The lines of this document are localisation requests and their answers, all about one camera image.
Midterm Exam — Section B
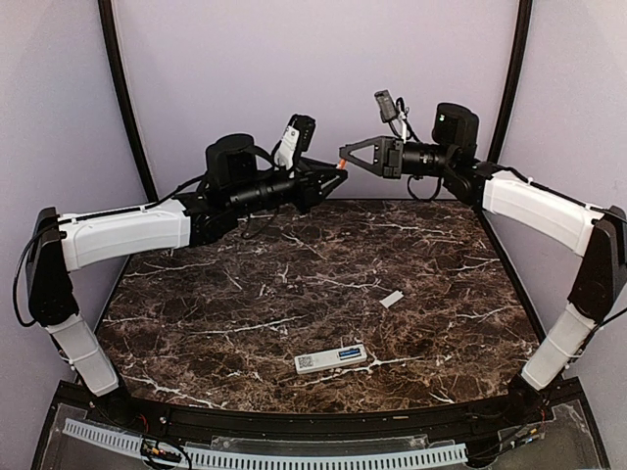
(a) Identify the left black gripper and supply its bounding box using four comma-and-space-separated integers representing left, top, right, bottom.
230, 157, 348, 216

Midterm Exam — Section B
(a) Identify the white slotted cable duct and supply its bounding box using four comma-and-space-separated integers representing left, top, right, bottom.
63, 418, 467, 469

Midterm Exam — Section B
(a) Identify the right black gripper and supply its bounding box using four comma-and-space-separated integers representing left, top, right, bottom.
340, 135, 456, 179

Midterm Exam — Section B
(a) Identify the black front rail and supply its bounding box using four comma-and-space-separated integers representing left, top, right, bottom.
53, 378, 595, 443

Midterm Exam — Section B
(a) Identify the blue battery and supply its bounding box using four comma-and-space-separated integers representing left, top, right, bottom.
338, 348, 362, 360

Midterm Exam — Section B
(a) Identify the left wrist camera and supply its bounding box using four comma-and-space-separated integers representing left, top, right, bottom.
271, 114, 315, 171

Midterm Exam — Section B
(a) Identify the black frame post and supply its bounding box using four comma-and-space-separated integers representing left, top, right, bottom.
487, 0, 533, 163
97, 0, 158, 202

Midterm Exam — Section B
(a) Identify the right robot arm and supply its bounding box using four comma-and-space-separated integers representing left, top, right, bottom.
339, 99, 626, 425

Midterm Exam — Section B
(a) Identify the white remote control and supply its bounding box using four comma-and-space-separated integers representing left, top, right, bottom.
294, 344, 367, 375

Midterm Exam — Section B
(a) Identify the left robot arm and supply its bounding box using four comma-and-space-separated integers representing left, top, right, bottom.
17, 133, 348, 427

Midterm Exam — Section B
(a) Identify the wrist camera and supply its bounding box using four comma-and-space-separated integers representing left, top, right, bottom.
374, 90, 409, 143
271, 114, 315, 171

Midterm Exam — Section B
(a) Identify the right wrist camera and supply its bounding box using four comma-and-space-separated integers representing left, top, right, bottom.
374, 90, 409, 143

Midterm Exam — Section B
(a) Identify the white battery cover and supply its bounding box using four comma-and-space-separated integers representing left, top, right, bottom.
380, 290, 404, 308

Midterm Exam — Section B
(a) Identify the left black frame post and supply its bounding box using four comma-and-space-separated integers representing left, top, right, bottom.
97, 0, 158, 202

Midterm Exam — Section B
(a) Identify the right black frame post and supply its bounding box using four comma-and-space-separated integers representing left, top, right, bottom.
487, 0, 533, 163

